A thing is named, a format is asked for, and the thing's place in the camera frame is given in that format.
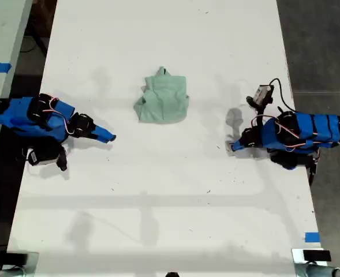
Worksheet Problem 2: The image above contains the pale green T-shirt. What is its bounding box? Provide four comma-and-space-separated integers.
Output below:
133, 66, 190, 125

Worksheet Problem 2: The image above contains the short blue tape strip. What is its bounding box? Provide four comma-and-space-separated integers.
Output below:
304, 231, 322, 244

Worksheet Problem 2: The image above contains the white side table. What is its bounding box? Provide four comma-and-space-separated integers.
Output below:
0, 0, 34, 185

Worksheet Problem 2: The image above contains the metal table clamp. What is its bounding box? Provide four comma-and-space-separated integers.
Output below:
291, 248, 332, 277
1, 251, 40, 272

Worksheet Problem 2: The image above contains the camera black stalk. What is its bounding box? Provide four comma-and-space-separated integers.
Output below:
245, 96, 268, 125
57, 145, 70, 172

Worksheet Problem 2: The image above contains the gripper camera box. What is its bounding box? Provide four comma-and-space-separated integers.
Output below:
252, 84, 275, 105
27, 144, 62, 167

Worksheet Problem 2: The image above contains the black floor cable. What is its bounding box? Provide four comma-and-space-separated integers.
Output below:
18, 27, 51, 54

